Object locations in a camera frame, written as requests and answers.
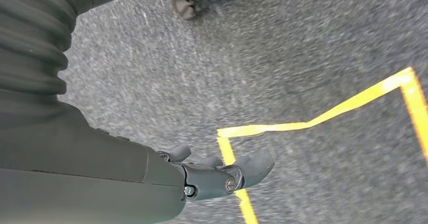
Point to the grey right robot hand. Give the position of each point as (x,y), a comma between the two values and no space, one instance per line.
(83,179)

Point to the yellow floor tape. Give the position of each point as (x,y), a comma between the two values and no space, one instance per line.
(334,110)

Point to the black caster wheel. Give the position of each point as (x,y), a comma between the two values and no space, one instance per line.
(185,7)

